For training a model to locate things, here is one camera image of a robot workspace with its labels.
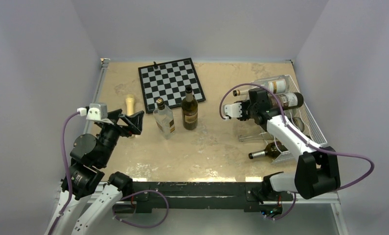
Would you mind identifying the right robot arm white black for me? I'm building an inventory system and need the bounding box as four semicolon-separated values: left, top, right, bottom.
114;85;341;199

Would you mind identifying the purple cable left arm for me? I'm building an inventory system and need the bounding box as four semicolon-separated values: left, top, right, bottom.
48;112;81;234

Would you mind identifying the clear empty bottle no cap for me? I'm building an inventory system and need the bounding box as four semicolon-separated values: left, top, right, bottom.
238;132;273;142

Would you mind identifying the black white chessboard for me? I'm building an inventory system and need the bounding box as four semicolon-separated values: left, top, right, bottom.
138;58;206;114

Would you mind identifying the white wire wine rack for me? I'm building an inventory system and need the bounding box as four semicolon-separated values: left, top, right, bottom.
257;76;327;164

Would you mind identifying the green wine bottle white label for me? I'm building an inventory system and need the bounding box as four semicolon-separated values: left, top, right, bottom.
268;92;304;110

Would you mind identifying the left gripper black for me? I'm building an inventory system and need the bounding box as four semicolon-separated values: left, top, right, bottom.
97;108;143;166

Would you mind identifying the aluminium table frame rail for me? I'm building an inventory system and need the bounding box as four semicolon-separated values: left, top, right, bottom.
53;58;111;202

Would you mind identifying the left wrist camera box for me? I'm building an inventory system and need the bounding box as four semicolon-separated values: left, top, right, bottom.
77;103;110;123

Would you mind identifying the black front mounting beam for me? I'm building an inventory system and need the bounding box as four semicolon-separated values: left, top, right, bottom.
116;182;293;213

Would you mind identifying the purple cable under table front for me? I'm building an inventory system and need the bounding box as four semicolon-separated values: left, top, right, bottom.
112;189;169;228

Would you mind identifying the dark wine bottle silver neck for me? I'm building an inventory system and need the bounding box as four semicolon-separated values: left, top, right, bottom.
248;141;288;160

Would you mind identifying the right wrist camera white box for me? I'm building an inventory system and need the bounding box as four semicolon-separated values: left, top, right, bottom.
223;102;244;120

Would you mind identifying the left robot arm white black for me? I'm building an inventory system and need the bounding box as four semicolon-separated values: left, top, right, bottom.
45;104;144;235

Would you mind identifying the dark wine bottle brown label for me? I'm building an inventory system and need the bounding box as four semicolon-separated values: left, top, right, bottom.
181;85;198;130

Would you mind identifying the clear square liquor bottle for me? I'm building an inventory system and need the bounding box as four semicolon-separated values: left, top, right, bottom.
153;98;175;139

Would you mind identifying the clear round bottle blue emblem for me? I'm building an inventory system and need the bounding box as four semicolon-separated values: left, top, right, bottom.
232;75;290;96

